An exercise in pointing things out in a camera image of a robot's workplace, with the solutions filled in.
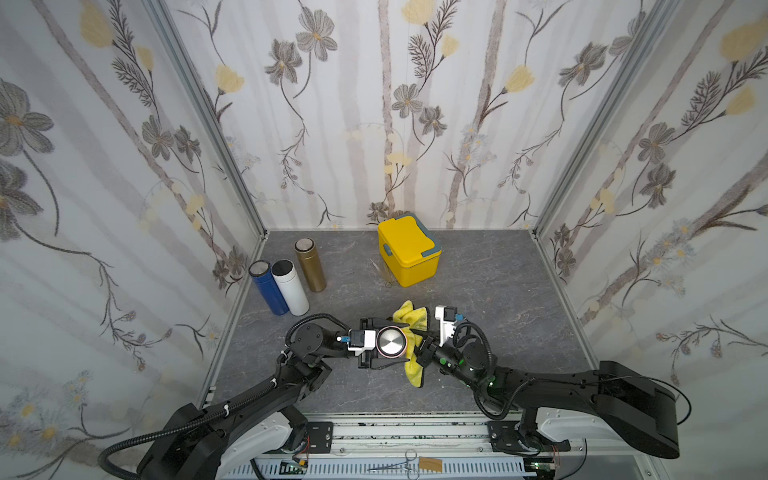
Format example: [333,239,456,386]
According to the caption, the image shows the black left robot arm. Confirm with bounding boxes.
[97,313,406,479]

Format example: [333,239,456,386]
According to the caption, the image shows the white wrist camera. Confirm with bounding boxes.
[434,305,465,346]
[336,330,377,356]

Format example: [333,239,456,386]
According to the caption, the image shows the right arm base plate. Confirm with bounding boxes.
[487,419,571,456]

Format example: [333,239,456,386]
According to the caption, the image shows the white slotted cable duct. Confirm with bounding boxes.
[225,457,537,479]

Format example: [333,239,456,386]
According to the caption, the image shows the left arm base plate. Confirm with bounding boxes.
[284,422,334,455]

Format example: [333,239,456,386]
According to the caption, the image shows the green circuit board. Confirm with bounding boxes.
[278,459,309,477]

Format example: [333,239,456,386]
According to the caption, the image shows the white thermos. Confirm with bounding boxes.
[271,259,310,316]

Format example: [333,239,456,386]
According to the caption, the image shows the blue thermos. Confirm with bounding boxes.
[248,260,289,316]

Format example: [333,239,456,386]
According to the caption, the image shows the pink thermos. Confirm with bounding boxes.
[375,326,408,359]

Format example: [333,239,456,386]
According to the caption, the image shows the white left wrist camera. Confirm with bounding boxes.
[336,330,377,356]

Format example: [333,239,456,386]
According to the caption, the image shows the brown cardboard tag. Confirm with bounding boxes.
[418,457,444,473]

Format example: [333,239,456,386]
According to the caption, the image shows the yellow grey cleaning cloth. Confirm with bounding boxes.
[392,300,428,388]

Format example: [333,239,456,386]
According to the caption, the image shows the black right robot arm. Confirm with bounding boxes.
[414,322,684,459]

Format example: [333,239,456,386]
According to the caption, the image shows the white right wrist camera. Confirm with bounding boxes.
[434,305,465,346]

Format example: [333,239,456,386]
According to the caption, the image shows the metal scissors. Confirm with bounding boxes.
[368,449,420,479]

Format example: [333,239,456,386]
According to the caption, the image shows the yellow storage box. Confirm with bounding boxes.
[377,213,442,288]

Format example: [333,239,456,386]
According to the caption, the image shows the gold thermos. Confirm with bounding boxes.
[294,237,327,293]

